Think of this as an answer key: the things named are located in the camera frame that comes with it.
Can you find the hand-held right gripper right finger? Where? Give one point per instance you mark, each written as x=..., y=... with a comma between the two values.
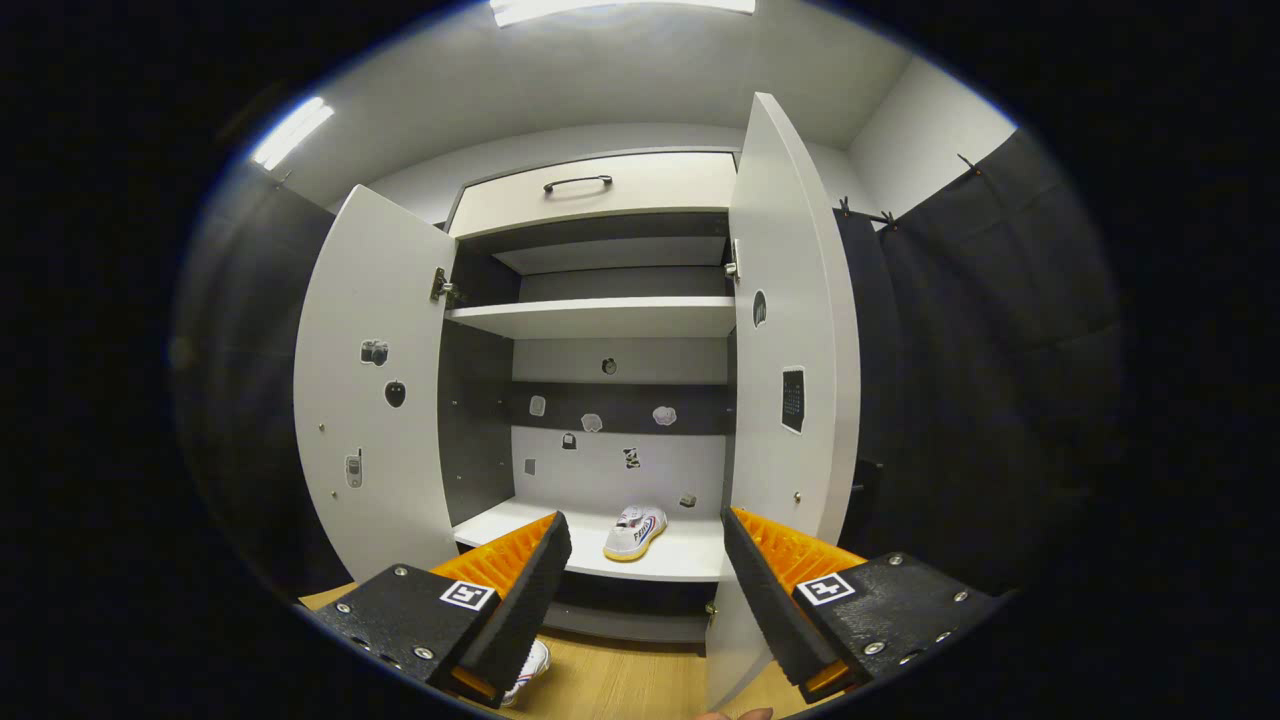
x=775, y=620

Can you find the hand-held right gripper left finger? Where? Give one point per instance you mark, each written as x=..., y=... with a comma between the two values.
x=520, y=610

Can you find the white sneaker shoe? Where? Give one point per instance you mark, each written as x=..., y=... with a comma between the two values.
x=532, y=668
x=635, y=535

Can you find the white cabinet door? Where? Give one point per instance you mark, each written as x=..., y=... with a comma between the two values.
x=370, y=450
x=790, y=250

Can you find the white grey shoe cabinet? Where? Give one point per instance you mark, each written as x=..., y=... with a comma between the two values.
x=600, y=318

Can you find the white cabinet shelf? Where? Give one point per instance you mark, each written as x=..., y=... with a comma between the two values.
x=600, y=318

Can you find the cream cabinet drawer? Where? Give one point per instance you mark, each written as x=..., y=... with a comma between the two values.
x=660, y=190

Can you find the black backdrop cloth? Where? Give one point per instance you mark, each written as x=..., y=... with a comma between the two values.
x=980, y=400

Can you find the small ceiling light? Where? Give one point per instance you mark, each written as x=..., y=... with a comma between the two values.
x=292, y=132

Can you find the long ceiling light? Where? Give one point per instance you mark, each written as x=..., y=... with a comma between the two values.
x=620, y=8

